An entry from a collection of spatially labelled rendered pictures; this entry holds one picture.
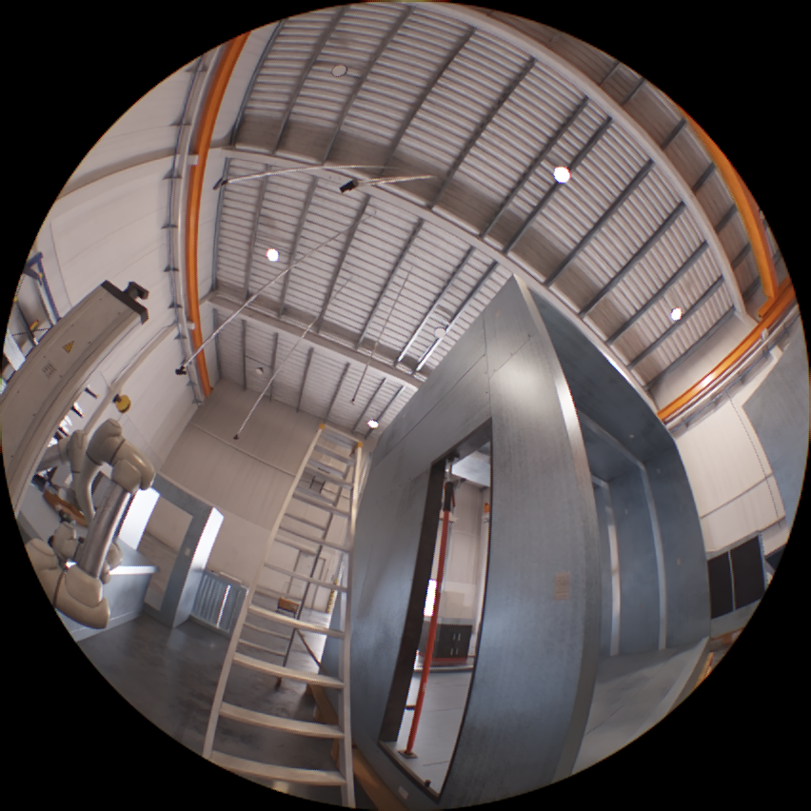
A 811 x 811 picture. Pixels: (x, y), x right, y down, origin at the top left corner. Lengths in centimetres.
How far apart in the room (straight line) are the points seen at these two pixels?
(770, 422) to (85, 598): 550
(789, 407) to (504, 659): 421
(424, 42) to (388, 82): 139
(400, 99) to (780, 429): 846
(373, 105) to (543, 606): 757
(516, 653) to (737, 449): 906
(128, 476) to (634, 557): 485
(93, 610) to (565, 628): 142
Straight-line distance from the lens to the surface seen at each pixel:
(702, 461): 963
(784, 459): 442
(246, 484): 1152
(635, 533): 446
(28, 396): 123
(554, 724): 88
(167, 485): 358
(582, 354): 249
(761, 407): 460
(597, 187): 772
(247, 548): 1108
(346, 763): 129
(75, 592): 121
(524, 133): 720
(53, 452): 166
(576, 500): 84
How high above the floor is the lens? 127
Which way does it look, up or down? 40 degrees up
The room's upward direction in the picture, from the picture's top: 13 degrees clockwise
